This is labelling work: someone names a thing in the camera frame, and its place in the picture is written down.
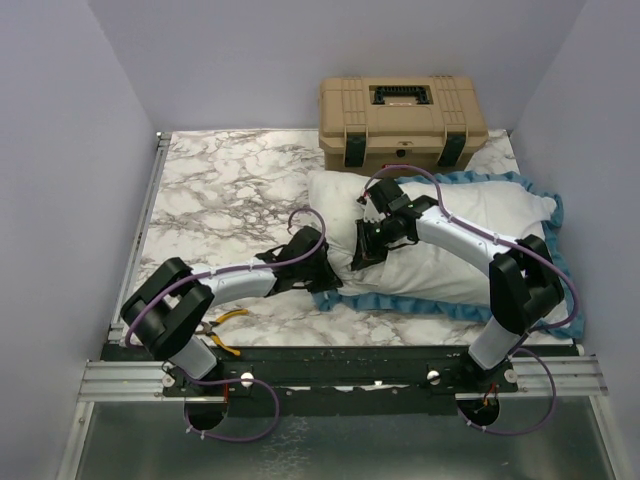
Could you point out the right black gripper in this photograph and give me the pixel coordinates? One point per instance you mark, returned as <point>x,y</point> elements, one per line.
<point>368,254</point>

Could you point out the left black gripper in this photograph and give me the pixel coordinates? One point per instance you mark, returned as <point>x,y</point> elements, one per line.
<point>327,280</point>

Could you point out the white pillowcase blue trim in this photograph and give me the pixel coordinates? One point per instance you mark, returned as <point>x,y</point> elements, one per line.
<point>446,272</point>

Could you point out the white pillow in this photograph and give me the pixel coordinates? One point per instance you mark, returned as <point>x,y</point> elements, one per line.
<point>334,195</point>

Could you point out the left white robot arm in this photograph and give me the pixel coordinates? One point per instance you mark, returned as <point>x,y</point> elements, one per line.
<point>165,312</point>

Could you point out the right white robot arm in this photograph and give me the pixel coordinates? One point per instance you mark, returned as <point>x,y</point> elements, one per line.
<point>524,284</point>

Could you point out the tan plastic toolbox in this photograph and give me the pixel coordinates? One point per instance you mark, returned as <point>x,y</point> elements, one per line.
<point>368,123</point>

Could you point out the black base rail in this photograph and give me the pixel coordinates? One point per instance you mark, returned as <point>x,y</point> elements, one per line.
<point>309,381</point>

